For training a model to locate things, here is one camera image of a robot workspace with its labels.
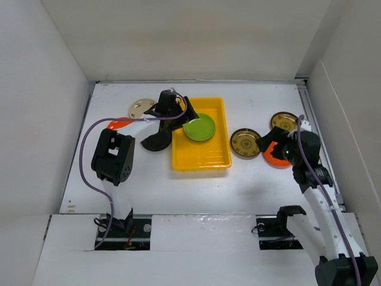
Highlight green plate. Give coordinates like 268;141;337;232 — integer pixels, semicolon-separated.
183;113;216;142

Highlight yellow plastic bin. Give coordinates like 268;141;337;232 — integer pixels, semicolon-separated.
171;97;232;172

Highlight brown gold patterned plate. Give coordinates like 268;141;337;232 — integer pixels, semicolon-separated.
230;128;261;158

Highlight orange plate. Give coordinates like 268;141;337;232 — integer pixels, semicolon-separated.
263;141;291;169
107;117;133;130

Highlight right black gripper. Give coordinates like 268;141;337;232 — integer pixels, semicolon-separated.
255;125;301;166

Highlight beige patterned plate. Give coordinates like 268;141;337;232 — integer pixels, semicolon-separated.
129;98;156;119

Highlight right orange plate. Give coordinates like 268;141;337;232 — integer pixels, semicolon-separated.
263;141;291;169

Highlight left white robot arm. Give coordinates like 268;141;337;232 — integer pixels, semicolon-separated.
90;89;199;237

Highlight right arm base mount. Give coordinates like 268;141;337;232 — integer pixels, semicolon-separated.
251;216;302;250

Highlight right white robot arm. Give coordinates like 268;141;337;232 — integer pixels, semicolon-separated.
256;127;379;285

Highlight left orange plate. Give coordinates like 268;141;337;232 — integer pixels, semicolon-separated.
107;117;133;130

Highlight black plate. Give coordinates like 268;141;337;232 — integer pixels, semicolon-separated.
140;129;172;152

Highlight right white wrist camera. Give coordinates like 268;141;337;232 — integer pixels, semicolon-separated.
295;118;312;133

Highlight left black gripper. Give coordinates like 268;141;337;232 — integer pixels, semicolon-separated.
168;97;198;131

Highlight far brown gold plate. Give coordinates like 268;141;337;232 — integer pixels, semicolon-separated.
270;111;297;132

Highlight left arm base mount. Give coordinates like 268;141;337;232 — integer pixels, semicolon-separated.
95;217;152;251

